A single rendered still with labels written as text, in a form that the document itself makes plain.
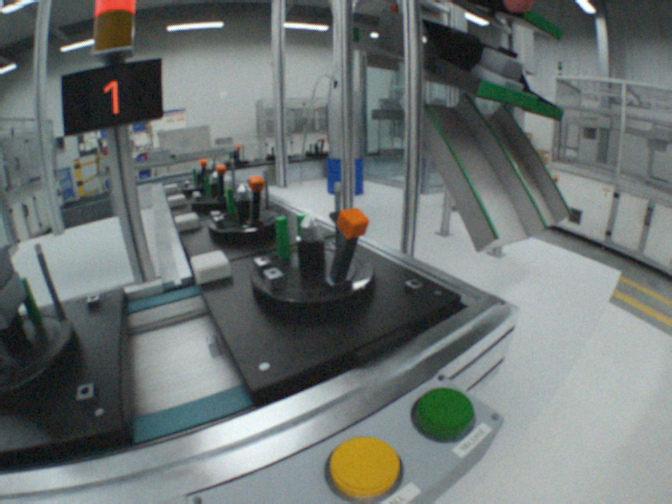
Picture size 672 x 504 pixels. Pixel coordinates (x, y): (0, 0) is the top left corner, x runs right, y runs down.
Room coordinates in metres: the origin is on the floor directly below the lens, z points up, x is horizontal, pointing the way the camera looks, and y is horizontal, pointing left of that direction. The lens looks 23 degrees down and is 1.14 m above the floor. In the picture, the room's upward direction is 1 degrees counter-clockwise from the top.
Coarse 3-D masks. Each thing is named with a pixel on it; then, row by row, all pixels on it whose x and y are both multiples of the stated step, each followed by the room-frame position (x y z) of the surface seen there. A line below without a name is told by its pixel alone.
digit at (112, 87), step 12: (96, 72) 0.28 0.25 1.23; (108, 72) 0.29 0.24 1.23; (120, 72) 0.30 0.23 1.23; (96, 84) 0.28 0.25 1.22; (108, 84) 0.29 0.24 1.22; (120, 84) 0.30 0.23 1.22; (96, 96) 0.28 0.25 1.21; (108, 96) 0.29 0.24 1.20; (120, 96) 0.30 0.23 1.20; (96, 108) 0.28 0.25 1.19; (108, 108) 0.29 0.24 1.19; (120, 108) 0.30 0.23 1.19; (96, 120) 0.28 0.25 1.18; (108, 120) 0.29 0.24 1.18
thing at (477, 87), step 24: (384, 24) 0.57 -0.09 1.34; (432, 24) 0.62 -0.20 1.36; (384, 48) 0.57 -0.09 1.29; (432, 48) 0.45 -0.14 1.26; (456, 48) 0.57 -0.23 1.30; (480, 48) 0.52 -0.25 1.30; (456, 72) 0.41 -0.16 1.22; (480, 96) 0.37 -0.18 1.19; (504, 96) 0.39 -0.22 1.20; (528, 96) 0.40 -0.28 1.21
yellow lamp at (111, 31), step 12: (108, 12) 0.29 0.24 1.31; (120, 12) 0.30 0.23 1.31; (96, 24) 0.29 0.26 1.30; (108, 24) 0.29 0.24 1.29; (120, 24) 0.30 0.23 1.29; (132, 24) 0.32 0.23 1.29; (96, 36) 0.29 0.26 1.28; (108, 36) 0.29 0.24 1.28; (120, 36) 0.30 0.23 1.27; (132, 36) 0.32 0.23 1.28; (96, 48) 0.29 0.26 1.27; (108, 48) 0.29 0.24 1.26
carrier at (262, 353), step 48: (336, 192) 0.37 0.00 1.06; (288, 240) 0.34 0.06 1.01; (336, 240) 0.37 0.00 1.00; (240, 288) 0.30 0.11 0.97; (288, 288) 0.27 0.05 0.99; (336, 288) 0.26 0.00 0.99; (384, 288) 0.30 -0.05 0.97; (432, 288) 0.30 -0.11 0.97; (240, 336) 0.22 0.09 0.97; (288, 336) 0.22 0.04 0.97; (336, 336) 0.22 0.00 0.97; (384, 336) 0.22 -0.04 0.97; (288, 384) 0.17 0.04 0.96
